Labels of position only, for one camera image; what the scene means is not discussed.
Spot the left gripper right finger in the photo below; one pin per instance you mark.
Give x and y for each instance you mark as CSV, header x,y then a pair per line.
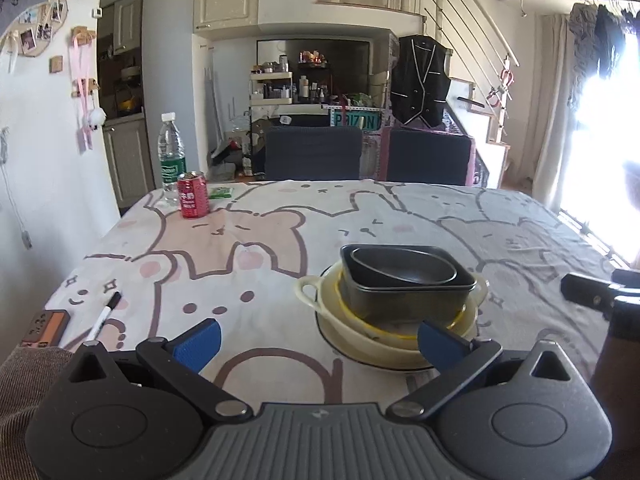
x,y
459,363

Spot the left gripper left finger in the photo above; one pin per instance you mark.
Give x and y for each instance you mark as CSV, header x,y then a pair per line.
x,y
178,362

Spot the lemon pattern ceramic bowl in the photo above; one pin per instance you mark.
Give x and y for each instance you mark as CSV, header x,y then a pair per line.
x,y
400,332

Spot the cream ceramic handled bowl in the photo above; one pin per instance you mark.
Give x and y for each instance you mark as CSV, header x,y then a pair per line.
x,y
358,341

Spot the rectangular stainless steel tray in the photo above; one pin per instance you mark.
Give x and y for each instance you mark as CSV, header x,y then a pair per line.
x,y
403,283

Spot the small steel oval dish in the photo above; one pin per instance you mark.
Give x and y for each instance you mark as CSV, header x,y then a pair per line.
x,y
405,265

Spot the black white marker pen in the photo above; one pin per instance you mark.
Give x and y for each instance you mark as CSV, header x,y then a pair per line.
x,y
110,306

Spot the bear pattern tablecloth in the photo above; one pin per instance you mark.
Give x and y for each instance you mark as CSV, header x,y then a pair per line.
x,y
239,265

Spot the brown small clock box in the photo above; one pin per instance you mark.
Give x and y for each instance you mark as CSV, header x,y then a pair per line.
x,y
46,329

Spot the red soda can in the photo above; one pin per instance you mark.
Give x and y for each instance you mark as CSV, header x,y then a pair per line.
x,y
193,196

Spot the green snack packet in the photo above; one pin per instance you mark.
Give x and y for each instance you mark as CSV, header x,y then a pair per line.
x,y
220,193

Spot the dark blue chair right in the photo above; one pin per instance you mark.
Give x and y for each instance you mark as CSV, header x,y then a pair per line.
x,y
430,157

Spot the dark blue chair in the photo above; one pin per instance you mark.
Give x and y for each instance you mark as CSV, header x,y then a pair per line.
x,y
312,153
430,157

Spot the green label water bottle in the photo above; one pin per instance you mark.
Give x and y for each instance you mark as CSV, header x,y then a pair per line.
x,y
171,155

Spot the dark blue chair left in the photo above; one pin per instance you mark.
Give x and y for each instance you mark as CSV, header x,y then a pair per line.
x,y
312,153

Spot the teal letter sign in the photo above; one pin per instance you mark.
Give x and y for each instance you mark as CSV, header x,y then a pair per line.
x,y
365,118

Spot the beige curtain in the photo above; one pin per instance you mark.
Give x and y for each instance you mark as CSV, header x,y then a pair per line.
x,y
555,117

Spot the black vest on hanger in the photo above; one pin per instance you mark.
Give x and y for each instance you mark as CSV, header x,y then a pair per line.
x,y
419,85

